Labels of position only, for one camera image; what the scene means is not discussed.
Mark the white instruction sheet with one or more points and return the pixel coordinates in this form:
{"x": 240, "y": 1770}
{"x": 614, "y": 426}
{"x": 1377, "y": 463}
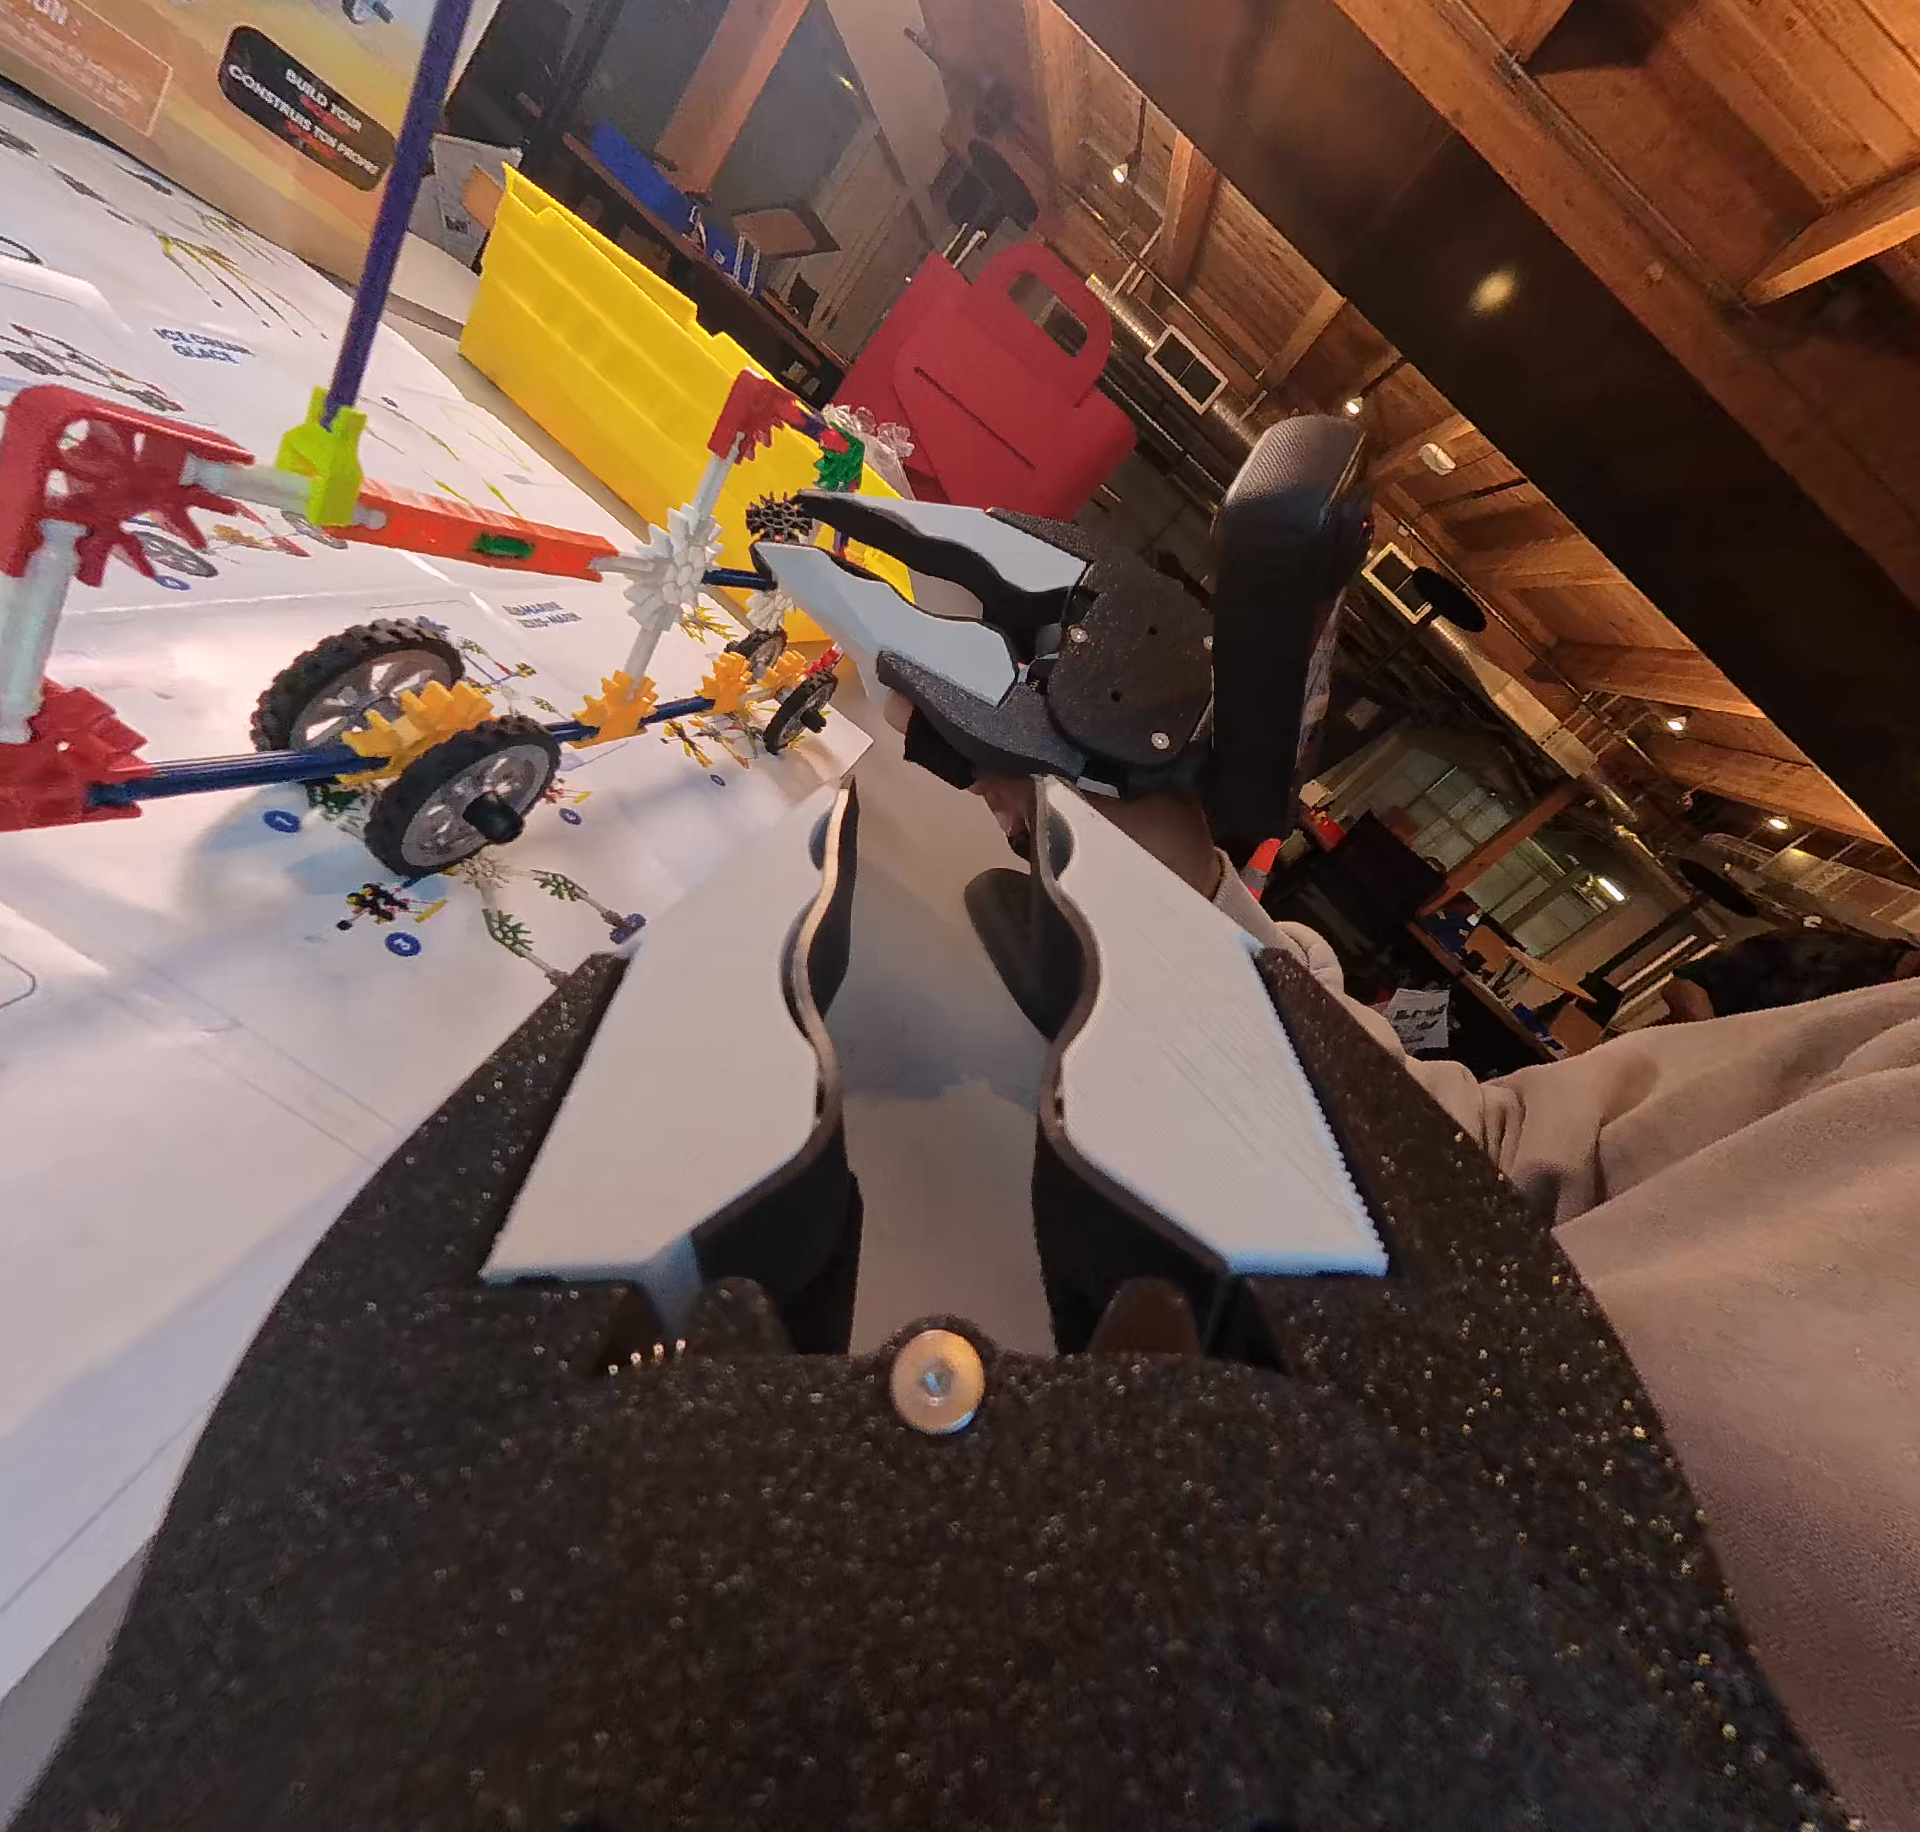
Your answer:
{"x": 181, "y": 963}

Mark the blue rods with orange connector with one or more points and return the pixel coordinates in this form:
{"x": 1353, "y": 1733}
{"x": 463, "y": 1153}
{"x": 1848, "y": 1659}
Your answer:
{"x": 390, "y": 183}

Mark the colourful cardboard toy box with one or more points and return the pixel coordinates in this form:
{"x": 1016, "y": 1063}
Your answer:
{"x": 181, "y": 63}

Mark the blue crate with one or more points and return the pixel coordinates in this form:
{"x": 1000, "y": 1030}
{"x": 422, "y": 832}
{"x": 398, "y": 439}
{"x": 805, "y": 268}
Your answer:
{"x": 646, "y": 168}

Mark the red carry case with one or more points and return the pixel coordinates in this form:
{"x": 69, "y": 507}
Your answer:
{"x": 991, "y": 392}

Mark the yellow plastic bin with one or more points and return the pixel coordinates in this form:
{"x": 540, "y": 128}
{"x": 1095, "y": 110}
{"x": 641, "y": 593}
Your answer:
{"x": 600, "y": 333}

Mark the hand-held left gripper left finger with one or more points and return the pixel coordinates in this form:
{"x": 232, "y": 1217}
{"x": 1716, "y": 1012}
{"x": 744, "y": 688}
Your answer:
{"x": 660, "y": 1112}

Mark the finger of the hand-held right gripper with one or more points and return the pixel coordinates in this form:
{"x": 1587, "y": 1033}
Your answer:
{"x": 1006, "y": 559}
{"x": 870, "y": 633}

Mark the black snowflake connector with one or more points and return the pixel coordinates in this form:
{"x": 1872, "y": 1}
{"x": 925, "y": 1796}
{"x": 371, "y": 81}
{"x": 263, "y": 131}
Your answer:
{"x": 779, "y": 519}

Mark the colourful rod and connector model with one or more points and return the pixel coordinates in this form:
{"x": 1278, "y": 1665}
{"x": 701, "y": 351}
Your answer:
{"x": 480, "y": 535}

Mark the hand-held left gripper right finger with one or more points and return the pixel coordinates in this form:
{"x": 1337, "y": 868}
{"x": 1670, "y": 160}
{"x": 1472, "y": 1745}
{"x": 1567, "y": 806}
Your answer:
{"x": 1216, "y": 1112}

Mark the grey desk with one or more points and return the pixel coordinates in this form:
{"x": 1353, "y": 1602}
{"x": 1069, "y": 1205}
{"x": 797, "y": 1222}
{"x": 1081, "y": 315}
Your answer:
{"x": 917, "y": 1082}

